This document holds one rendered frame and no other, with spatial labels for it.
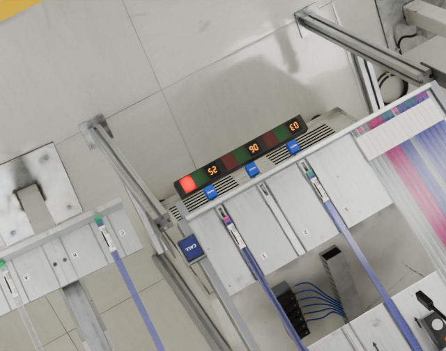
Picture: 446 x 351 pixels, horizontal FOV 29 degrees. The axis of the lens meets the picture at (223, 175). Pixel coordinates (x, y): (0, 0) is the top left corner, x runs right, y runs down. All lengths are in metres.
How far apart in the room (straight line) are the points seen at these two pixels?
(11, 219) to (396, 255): 1.12
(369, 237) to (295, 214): 0.41
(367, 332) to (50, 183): 1.10
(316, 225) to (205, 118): 0.82
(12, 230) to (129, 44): 0.65
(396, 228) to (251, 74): 0.69
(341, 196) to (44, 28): 0.98
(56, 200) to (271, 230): 0.88
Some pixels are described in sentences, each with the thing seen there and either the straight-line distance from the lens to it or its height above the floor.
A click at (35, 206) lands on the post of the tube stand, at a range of 2.49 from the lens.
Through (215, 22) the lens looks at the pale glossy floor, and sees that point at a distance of 2.63.
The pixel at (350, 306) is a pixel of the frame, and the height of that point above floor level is 0.66.
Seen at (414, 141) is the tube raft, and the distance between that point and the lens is 2.08.
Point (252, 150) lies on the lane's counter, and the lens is 2.03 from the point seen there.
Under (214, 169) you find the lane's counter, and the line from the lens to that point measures 2.01.
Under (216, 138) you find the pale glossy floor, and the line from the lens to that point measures 2.74.
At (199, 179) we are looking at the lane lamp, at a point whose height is 0.66.
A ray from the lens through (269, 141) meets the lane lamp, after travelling 2.04.
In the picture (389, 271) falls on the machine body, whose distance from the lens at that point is 2.44.
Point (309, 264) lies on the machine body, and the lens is 2.30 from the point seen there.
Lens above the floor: 2.38
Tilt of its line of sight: 58 degrees down
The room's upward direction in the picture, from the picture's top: 136 degrees clockwise
